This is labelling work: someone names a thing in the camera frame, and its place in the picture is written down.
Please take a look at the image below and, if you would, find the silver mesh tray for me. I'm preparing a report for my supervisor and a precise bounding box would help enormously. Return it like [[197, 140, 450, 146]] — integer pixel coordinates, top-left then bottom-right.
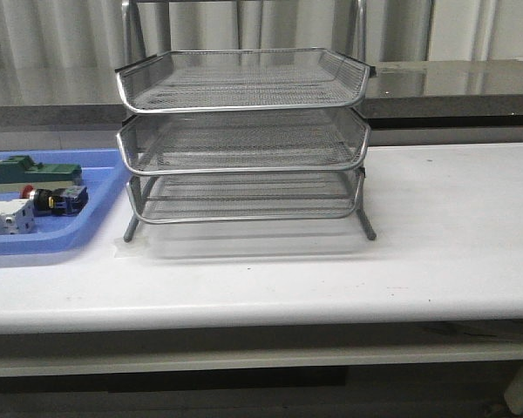
[[117, 108, 370, 176], [115, 47, 376, 114], [126, 169, 364, 225]]

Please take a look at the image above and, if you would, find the red emergency stop push button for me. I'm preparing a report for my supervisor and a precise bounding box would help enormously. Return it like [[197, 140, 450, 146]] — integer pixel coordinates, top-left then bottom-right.
[[20, 185, 89, 216]]

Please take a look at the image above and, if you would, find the blue plastic tray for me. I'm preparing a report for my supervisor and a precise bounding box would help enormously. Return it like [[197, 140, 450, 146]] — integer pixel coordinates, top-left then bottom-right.
[[0, 149, 129, 255]]

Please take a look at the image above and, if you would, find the green and beige relay module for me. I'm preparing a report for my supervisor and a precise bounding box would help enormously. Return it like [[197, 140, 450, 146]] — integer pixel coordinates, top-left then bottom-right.
[[0, 155, 83, 193]]

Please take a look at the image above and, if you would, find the white circuit breaker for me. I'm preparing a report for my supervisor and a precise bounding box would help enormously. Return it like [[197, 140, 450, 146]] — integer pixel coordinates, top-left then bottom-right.
[[0, 199, 35, 235]]

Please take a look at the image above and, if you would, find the grey stone back counter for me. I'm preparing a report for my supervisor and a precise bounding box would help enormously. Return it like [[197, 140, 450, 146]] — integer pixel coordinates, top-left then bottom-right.
[[0, 60, 523, 130]]

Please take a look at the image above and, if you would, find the silver metal rack frame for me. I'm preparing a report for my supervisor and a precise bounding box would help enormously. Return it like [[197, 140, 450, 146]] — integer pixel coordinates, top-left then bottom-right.
[[122, 1, 376, 241]]

